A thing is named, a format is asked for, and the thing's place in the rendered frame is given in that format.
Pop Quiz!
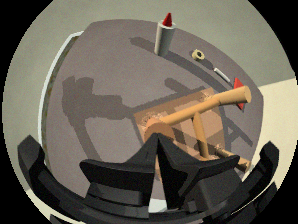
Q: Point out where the tan wooden stool seat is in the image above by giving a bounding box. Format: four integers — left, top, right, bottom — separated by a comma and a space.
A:
133, 87, 225, 183

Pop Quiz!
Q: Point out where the tan wooden stool leg frame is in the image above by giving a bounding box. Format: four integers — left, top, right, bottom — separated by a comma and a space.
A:
144, 86, 252, 173

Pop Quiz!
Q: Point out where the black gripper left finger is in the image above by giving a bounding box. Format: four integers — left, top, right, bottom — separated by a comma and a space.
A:
79, 133, 158, 206

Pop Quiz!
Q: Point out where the white cylindrical rod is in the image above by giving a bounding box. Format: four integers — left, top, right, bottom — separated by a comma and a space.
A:
214, 68, 230, 83

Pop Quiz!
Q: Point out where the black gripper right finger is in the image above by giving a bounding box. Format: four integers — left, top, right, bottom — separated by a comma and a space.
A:
157, 133, 240, 210

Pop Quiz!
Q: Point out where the grey bottle with red pointed cap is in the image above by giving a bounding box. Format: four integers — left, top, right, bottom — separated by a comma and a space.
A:
155, 13, 176, 57

